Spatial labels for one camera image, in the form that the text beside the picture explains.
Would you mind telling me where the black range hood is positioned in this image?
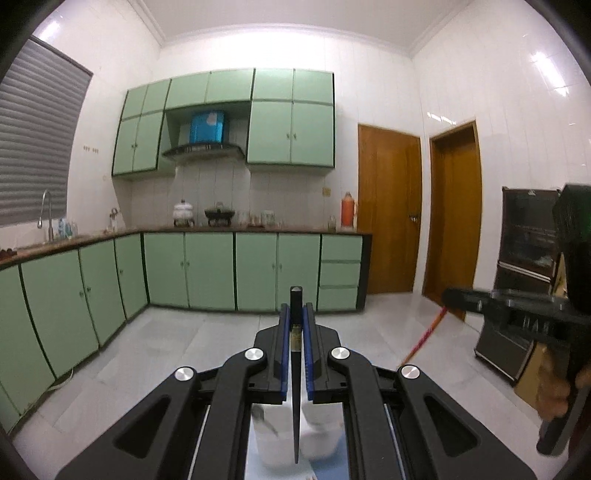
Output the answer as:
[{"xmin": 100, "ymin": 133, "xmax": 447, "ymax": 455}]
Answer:
[{"xmin": 161, "ymin": 142, "xmax": 246, "ymax": 163}]

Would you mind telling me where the dark display cabinet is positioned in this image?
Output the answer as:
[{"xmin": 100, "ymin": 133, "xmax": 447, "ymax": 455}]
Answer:
[{"xmin": 475, "ymin": 186, "xmax": 570, "ymax": 385}]

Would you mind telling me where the orange thermos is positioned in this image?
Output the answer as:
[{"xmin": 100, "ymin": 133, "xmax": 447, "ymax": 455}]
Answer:
[{"xmin": 341, "ymin": 191, "xmax": 358, "ymax": 230}]

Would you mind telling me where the blue box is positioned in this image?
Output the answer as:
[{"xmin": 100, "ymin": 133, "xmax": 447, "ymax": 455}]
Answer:
[{"xmin": 189, "ymin": 110, "xmax": 228, "ymax": 144}]

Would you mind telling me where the short green wall cabinet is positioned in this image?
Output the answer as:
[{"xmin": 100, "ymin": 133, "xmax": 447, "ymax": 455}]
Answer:
[{"xmin": 164, "ymin": 70, "xmax": 256, "ymax": 110}]

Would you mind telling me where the grey window blind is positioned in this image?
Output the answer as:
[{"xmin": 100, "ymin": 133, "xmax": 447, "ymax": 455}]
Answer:
[{"xmin": 0, "ymin": 37, "xmax": 94, "ymax": 227}]

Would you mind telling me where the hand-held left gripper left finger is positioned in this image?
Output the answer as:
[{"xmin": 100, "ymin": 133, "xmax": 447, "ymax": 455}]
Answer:
[{"xmin": 54, "ymin": 302, "xmax": 293, "ymax": 480}]

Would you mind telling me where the white utensil holder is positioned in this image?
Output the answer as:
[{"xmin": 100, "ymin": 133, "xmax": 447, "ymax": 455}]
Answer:
[{"xmin": 249, "ymin": 401, "xmax": 345, "ymax": 467}]

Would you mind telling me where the cardboard box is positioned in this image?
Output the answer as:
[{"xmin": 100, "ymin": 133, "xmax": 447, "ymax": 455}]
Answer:
[{"xmin": 514, "ymin": 344, "xmax": 555, "ymax": 409}]

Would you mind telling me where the green drawer unit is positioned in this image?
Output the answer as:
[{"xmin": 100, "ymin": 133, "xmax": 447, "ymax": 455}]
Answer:
[{"xmin": 317, "ymin": 233, "xmax": 373, "ymax": 312}]

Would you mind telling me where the wooden door with frame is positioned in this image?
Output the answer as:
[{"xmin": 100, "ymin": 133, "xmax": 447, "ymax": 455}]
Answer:
[{"xmin": 423, "ymin": 120, "xmax": 484, "ymax": 322}]

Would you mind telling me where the brown kitchen countertop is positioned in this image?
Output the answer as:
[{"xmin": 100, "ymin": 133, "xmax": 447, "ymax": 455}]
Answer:
[{"xmin": 0, "ymin": 227, "xmax": 373, "ymax": 269}]

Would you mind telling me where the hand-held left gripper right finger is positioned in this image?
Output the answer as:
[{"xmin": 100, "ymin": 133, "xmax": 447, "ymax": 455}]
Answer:
[{"xmin": 302, "ymin": 302, "xmax": 539, "ymax": 480}]

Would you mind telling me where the closed wooden door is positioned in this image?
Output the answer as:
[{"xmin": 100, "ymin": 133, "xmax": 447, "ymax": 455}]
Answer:
[{"xmin": 358, "ymin": 123, "xmax": 423, "ymax": 296}]

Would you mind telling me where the person's right hand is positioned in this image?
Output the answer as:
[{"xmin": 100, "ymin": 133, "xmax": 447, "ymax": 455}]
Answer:
[{"xmin": 536, "ymin": 351, "xmax": 591, "ymax": 420}]

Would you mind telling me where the white lidded pot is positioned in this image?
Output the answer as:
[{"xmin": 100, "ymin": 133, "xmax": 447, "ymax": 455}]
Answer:
[{"xmin": 173, "ymin": 199, "xmax": 197, "ymax": 227}]

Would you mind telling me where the steel faucet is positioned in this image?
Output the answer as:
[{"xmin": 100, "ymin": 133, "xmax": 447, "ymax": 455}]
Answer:
[{"xmin": 37, "ymin": 189, "xmax": 55, "ymax": 243}]

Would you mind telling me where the long green base cabinet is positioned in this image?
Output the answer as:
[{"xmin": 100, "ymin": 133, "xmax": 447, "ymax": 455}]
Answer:
[{"xmin": 0, "ymin": 232, "xmax": 149, "ymax": 432}]

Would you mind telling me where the white power cable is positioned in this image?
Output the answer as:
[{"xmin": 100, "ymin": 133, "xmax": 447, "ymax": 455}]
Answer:
[{"xmin": 45, "ymin": 368, "xmax": 75, "ymax": 394}]

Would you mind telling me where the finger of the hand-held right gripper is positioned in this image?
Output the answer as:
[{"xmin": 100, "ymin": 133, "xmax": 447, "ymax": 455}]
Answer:
[{"xmin": 442, "ymin": 287, "xmax": 492, "ymax": 318}]

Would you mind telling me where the black wok on stove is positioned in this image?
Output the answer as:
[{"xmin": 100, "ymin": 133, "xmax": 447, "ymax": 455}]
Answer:
[{"xmin": 204, "ymin": 201, "xmax": 236, "ymax": 227}]

